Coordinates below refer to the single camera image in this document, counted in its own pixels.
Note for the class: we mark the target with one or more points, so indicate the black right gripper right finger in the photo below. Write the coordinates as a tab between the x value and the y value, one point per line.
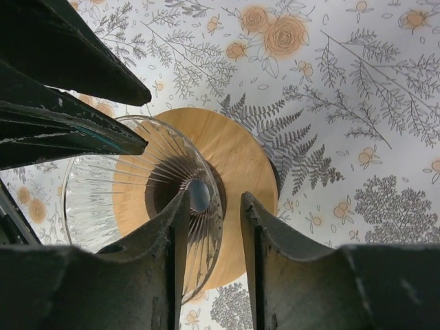
297	283

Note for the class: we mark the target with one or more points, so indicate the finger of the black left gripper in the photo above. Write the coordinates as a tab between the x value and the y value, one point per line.
41	124
48	42

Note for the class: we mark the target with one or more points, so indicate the floral patterned table mat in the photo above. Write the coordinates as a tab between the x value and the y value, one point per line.
343	97

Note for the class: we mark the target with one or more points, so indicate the round wooden dripper base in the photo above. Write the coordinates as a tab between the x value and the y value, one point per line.
242	166

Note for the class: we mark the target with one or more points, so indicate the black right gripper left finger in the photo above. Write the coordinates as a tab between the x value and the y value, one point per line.
133	283

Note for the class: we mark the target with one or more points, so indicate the clear glass dripper cone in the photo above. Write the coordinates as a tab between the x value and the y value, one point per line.
106	197

